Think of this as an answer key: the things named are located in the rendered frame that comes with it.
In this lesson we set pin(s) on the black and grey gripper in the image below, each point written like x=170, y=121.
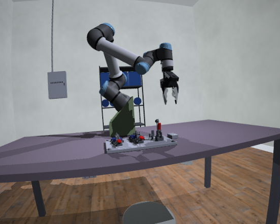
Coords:
x=168, y=83

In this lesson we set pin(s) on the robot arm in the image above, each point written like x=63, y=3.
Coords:
x=100, y=38

